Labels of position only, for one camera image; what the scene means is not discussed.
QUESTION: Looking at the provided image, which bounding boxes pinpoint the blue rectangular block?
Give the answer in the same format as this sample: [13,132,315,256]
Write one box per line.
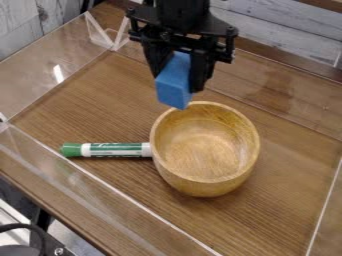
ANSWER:
[155,52,192,110]

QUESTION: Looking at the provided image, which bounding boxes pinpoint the black cable lower left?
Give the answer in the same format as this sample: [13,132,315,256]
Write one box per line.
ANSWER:
[0,223,45,256]

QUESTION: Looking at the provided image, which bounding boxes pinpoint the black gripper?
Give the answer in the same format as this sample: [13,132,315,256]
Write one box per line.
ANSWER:
[125,0,239,93]

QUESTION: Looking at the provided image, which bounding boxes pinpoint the black metal base bracket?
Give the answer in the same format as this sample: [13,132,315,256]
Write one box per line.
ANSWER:
[44,234,76,256]

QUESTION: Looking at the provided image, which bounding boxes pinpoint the clear acrylic corner bracket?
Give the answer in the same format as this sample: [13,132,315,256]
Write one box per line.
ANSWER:
[84,12,129,52]

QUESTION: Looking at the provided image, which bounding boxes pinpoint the brown wooden bowl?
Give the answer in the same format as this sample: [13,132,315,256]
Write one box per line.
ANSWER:
[149,101,260,198]

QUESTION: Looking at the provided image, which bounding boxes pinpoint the green and white marker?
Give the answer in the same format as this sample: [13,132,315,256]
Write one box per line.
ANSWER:
[60,142,152,158]

